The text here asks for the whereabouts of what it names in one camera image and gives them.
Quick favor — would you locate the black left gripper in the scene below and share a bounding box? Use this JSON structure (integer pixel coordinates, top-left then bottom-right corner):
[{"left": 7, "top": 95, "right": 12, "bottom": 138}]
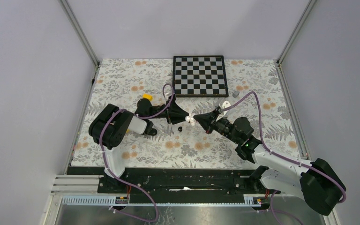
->
[{"left": 147, "top": 99, "right": 190, "bottom": 124}]

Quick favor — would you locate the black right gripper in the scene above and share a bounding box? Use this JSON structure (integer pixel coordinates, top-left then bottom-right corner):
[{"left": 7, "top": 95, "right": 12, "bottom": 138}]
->
[{"left": 193, "top": 108, "right": 240, "bottom": 144}]

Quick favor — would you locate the white earbud charging case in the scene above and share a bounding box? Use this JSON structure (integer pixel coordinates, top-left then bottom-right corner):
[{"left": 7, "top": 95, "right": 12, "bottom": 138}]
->
[{"left": 185, "top": 114, "right": 196, "bottom": 126}]

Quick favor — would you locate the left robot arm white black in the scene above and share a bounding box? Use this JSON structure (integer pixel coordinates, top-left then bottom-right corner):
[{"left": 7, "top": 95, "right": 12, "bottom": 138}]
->
[{"left": 88, "top": 96, "right": 196, "bottom": 193}]

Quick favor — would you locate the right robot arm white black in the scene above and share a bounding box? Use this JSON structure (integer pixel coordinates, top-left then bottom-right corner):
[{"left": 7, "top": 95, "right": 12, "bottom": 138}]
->
[{"left": 190, "top": 111, "right": 346, "bottom": 216}]

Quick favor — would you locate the yellow block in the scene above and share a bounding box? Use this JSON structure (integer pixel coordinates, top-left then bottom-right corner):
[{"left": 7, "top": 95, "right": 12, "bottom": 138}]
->
[{"left": 142, "top": 93, "right": 153, "bottom": 101}]

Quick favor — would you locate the small grey cube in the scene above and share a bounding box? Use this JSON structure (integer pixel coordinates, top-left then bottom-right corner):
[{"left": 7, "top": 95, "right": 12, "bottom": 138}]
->
[{"left": 232, "top": 90, "right": 240, "bottom": 98}]

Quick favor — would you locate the black white checkerboard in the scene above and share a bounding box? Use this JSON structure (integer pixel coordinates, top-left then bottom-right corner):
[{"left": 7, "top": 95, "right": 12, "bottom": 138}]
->
[{"left": 172, "top": 55, "right": 229, "bottom": 98}]

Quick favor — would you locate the floral patterned table mat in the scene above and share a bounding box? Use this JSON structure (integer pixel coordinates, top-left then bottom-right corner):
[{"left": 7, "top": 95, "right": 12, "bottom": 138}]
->
[{"left": 70, "top": 59, "right": 303, "bottom": 169}]

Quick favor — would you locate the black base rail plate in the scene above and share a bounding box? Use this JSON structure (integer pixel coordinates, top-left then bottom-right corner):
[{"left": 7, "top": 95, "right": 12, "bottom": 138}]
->
[{"left": 97, "top": 167, "right": 282, "bottom": 204}]

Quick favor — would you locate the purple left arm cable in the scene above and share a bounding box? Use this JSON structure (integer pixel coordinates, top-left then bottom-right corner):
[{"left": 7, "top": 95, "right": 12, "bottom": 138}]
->
[{"left": 99, "top": 83, "right": 176, "bottom": 224}]

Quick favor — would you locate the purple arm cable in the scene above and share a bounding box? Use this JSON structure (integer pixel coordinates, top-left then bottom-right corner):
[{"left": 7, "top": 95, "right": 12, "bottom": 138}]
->
[
  {"left": 99, "top": 83, "right": 176, "bottom": 224},
  {"left": 220, "top": 90, "right": 347, "bottom": 225}
]

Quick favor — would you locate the slotted grey cable duct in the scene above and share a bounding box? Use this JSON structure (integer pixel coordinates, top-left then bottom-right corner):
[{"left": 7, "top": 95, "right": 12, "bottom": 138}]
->
[{"left": 62, "top": 195, "right": 263, "bottom": 208}]

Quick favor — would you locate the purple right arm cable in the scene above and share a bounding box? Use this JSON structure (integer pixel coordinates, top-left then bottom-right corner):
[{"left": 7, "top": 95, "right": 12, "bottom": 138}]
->
[{"left": 220, "top": 90, "right": 347, "bottom": 225}]

